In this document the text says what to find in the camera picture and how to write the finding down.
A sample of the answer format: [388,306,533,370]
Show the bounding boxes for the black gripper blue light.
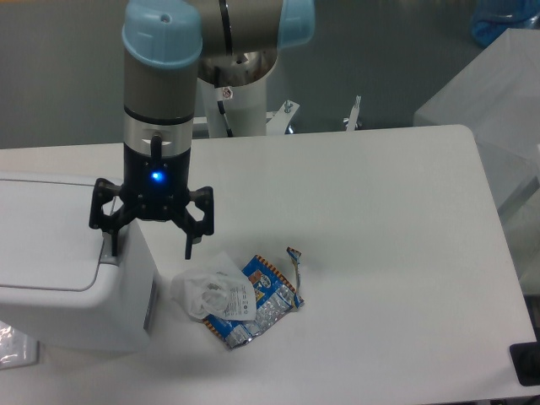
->
[88,143,215,261]

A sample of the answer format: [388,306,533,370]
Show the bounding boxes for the white push-lid trash can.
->
[1,171,159,352]

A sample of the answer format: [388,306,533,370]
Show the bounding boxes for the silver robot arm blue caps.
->
[89,1,316,257]

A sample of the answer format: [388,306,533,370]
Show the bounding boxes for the clear plastic bag under can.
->
[1,322,39,370]

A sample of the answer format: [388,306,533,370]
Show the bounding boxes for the crumpled white plastic bag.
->
[170,252,257,321]

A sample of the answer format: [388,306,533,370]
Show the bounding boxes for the blue foil snack wrapper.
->
[202,246,304,348]

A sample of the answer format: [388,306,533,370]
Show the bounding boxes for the white covered side table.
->
[413,29,539,296]

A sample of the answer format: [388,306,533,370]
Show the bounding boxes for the blue plastic bag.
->
[469,0,539,47]

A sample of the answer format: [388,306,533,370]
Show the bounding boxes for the black device at table edge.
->
[510,342,539,386]

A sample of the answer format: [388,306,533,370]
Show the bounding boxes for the black cable on pedestal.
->
[213,67,235,138]

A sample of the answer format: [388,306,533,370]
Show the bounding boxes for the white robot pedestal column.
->
[198,48,278,138]

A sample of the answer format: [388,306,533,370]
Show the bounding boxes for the white metal base bracket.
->
[193,100,300,138]

